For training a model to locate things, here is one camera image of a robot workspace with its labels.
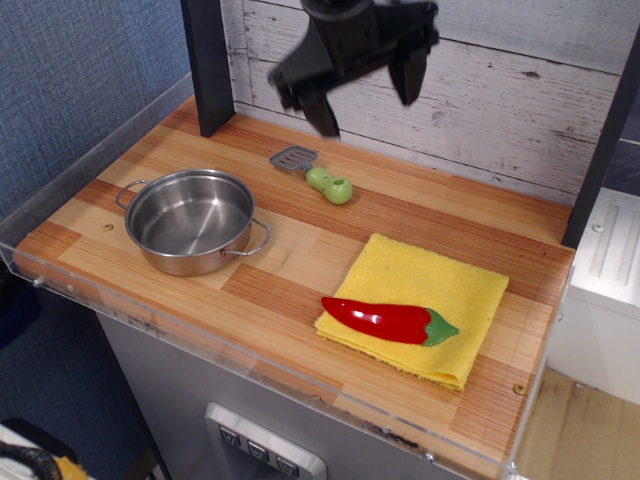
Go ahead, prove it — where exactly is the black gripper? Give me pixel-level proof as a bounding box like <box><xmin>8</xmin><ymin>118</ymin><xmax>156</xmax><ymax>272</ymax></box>
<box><xmin>268</xmin><ymin>1</ymin><xmax>439</xmax><ymax>138</ymax></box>

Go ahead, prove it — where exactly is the green handled grey spatula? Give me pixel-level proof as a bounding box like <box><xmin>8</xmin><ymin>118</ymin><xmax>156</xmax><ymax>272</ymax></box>
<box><xmin>270</xmin><ymin>145</ymin><xmax>353</xmax><ymax>205</ymax></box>

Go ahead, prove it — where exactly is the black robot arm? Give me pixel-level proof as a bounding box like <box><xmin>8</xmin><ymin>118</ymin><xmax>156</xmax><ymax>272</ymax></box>
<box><xmin>268</xmin><ymin>0</ymin><xmax>439</xmax><ymax>137</ymax></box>

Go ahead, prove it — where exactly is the yellow folded cloth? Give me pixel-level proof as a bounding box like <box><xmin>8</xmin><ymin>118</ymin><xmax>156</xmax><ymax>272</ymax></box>
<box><xmin>315</xmin><ymin>233</ymin><xmax>509</xmax><ymax>391</ymax></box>

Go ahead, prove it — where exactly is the stainless steel pot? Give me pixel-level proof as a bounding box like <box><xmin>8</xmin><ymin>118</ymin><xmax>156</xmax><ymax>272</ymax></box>
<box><xmin>116</xmin><ymin>169</ymin><xmax>271</xmax><ymax>277</ymax></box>

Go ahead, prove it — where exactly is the red toy chili pepper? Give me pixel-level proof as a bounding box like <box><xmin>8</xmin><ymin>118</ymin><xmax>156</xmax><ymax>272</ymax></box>
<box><xmin>321</xmin><ymin>297</ymin><xmax>460</xmax><ymax>347</ymax></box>

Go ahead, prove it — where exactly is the clear acrylic table guard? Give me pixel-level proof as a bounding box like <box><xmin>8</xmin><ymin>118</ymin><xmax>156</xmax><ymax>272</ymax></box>
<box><xmin>14</xmin><ymin>100</ymin><xmax>573</xmax><ymax>478</ymax></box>

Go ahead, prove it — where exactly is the white ribbed box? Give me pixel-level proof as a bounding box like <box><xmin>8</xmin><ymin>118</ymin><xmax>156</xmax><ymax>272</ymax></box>
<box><xmin>547</xmin><ymin>188</ymin><xmax>639</xmax><ymax>404</ymax></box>

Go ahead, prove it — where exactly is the grey toy fridge cabinet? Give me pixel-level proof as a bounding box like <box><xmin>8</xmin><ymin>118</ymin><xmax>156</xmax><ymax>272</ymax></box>
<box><xmin>98</xmin><ymin>314</ymin><xmax>454</xmax><ymax>479</ymax></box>

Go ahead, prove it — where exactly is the silver dispenser button panel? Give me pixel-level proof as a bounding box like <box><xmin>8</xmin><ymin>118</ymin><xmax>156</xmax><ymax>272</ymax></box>
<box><xmin>205</xmin><ymin>402</ymin><xmax>328</xmax><ymax>479</ymax></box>

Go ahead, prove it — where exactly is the black and yellow bag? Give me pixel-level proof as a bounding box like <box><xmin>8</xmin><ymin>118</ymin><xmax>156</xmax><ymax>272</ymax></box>
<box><xmin>1</xmin><ymin>418</ymin><xmax>91</xmax><ymax>479</ymax></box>

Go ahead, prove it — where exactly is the black left vertical post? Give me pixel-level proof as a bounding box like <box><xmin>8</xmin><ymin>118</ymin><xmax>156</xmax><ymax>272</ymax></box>
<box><xmin>180</xmin><ymin>0</ymin><xmax>235</xmax><ymax>137</ymax></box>

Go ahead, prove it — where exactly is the black vertical post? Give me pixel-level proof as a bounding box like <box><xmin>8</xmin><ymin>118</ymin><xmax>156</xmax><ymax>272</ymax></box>
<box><xmin>180</xmin><ymin>0</ymin><xmax>235</xmax><ymax>137</ymax></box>
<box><xmin>561</xmin><ymin>31</ymin><xmax>639</xmax><ymax>249</ymax></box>

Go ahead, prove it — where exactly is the black right vertical post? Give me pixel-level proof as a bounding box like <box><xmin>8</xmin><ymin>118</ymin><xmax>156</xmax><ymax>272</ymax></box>
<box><xmin>561</xmin><ymin>31</ymin><xmax>639</xmax><ymax>249</ymax></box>

